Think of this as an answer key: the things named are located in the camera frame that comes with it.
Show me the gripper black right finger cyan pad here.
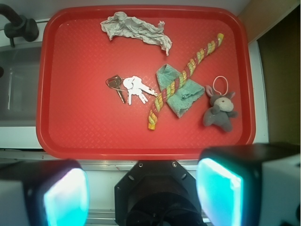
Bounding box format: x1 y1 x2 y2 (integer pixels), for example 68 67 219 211
196 143 301 226

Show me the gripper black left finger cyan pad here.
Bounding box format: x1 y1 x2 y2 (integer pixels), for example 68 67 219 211
0 159 89 226

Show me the teal knitted cloth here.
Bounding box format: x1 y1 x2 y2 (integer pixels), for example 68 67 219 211
156 64 205 118

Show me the red plastic tray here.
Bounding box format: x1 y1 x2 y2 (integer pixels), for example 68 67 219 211
36 5 255 160

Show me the grey sink basin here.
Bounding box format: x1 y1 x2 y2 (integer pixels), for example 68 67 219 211
0 46 41 127

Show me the bunch of silver keys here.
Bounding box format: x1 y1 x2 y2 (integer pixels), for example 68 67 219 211
106 75 158 105

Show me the black faucet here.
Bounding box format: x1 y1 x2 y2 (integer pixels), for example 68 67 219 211
0 4 39 48

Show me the crumpled grey paper towel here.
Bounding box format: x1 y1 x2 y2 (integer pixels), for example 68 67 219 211
100 11 172 56

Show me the grey plush bunny keychain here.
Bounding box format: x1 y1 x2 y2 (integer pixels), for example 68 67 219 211
203 75 238 132

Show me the black octagonal mount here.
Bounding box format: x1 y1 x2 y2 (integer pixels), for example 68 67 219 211
114 160 206 226

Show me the multicolored twisted rope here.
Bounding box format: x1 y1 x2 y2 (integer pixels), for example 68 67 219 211
147 33 224 131

